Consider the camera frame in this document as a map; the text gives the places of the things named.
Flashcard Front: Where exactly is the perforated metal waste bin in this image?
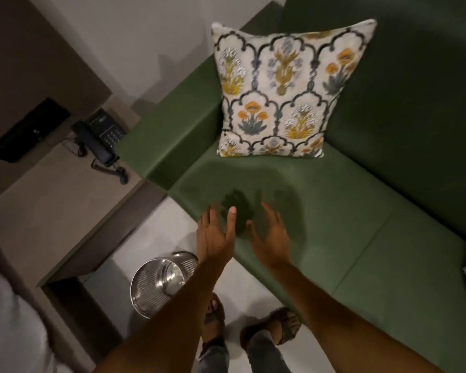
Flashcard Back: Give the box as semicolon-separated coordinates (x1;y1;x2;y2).
130;251;200;319

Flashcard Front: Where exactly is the black coiled telephone cord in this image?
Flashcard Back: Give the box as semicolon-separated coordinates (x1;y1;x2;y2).
91;158;130;185

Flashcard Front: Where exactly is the person's left sandal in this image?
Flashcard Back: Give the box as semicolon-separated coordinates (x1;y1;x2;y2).
201;293;226;347

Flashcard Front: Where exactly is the green fabric sofa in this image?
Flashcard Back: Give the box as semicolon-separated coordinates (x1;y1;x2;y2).
116;0;466;373

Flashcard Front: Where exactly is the person's sandal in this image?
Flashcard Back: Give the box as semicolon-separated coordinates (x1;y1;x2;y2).
201;293;226;347
239;306;302;350

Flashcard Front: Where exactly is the black wall panel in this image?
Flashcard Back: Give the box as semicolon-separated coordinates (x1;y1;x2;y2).
0;97;71;164

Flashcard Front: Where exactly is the person's jeans leg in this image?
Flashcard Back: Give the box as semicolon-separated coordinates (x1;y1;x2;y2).
246;331;293;373
197;343;231;373

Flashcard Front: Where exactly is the beige bedside table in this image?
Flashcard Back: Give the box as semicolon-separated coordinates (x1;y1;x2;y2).
0;95;168;289

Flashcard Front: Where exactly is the person's right hand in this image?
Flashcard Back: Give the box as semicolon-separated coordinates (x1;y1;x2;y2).
245;202;294;271

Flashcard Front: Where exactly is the person's left forearm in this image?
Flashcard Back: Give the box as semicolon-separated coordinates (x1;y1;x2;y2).
92;257;234;373

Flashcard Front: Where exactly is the floral patterned cushion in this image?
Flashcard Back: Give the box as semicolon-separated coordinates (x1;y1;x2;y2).
211;19;377;159

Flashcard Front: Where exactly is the person's right jeans leg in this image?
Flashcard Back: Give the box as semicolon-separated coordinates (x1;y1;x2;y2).
246;331;293;373

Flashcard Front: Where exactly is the person's right forearm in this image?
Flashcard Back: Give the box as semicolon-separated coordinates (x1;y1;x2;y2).
271;261;445;373

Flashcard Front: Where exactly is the person's left hand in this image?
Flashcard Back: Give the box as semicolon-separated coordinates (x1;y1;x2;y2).
196;204;238;268

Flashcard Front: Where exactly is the person's right sandal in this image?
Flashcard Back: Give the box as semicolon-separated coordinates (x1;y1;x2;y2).
239;306;302;350

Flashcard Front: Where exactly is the person's left jeans leg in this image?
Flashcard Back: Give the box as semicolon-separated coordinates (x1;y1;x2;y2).
197;343;231;373

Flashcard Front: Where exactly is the white bedding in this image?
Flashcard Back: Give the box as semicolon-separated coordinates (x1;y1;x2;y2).
0;229;75;373

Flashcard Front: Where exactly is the black desk telephone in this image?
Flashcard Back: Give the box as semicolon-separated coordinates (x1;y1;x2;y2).
71;109;128;168

